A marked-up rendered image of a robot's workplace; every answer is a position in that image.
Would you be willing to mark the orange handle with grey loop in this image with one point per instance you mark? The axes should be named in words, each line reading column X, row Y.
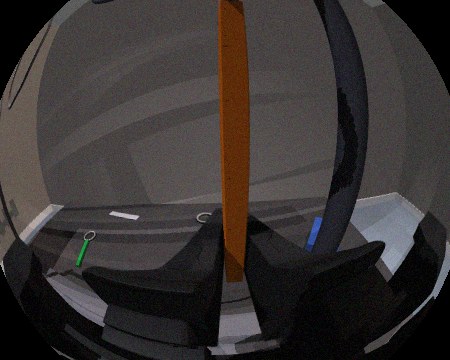
column 233, row 95

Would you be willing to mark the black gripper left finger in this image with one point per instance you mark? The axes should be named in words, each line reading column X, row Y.
column 188, row 287

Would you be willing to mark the blue cube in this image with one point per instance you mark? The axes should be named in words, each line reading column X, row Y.
column 313, row 234

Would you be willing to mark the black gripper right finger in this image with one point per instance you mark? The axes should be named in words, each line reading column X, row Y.
column 282, row 277

